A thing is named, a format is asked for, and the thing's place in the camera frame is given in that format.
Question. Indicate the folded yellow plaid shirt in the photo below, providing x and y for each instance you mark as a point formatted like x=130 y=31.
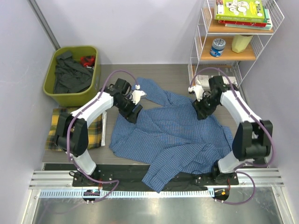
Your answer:
x=96 y=130

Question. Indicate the red black garment in bin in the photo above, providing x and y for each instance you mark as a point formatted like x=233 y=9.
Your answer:
x=88 y=61

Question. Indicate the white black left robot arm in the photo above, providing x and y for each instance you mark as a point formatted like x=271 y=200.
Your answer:
x=72 y=128

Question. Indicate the blue white round tin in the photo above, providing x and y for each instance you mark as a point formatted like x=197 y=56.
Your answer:
x=217 y=47

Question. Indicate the red book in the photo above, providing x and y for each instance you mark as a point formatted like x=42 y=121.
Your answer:
x=244 y=23

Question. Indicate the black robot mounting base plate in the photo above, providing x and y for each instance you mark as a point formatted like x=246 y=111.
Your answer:
x=130 y=177

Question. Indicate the white wire shelf rack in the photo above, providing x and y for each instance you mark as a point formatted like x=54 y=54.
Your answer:
x=232 y=34

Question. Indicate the olive green plastic bin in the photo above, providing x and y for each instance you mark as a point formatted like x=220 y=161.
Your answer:
x=73 y=99

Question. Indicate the white slotted cable duct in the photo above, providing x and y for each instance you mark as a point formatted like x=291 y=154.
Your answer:
x=89 y=193

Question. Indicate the dark grey shirt in bin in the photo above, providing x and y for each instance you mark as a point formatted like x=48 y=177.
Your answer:
x=70 y=75

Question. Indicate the blue checked long sleeve shirt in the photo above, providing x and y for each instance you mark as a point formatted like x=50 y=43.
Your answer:
x=170 y=138

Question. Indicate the pale yellow faceted vase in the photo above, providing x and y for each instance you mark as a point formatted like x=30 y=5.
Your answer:
x=240 y=42

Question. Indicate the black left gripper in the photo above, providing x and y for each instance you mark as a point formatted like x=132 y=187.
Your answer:
x=131 y=116

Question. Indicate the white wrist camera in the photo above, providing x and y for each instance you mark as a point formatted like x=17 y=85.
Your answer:
x=137 y=94
x=198 y=91

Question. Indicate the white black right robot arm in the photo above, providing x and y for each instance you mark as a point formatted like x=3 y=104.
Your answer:
x=252 y=140

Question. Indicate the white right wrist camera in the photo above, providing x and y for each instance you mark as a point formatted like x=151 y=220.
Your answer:
x=198 y=91

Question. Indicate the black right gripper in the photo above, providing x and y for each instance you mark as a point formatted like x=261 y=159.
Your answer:
x=199 y=107

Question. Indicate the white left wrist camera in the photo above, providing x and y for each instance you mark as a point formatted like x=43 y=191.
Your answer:
x=137 y=94

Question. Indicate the white folded paper booklet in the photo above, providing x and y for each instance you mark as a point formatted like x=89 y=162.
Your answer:
x=203 y=80

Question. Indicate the aluminium extrusion rail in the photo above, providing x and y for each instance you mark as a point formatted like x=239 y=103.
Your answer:
x=263 y=177

